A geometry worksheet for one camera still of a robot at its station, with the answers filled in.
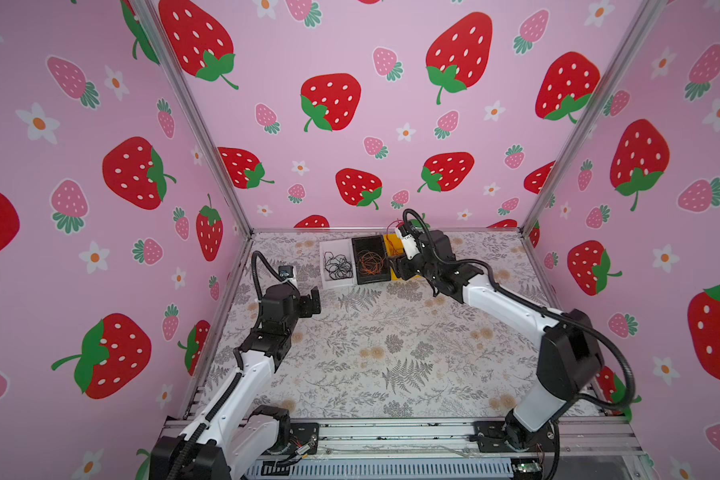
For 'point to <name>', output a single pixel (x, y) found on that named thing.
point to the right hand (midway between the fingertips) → (393, 253)
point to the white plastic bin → (340, 246)
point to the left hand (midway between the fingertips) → (300, 287)
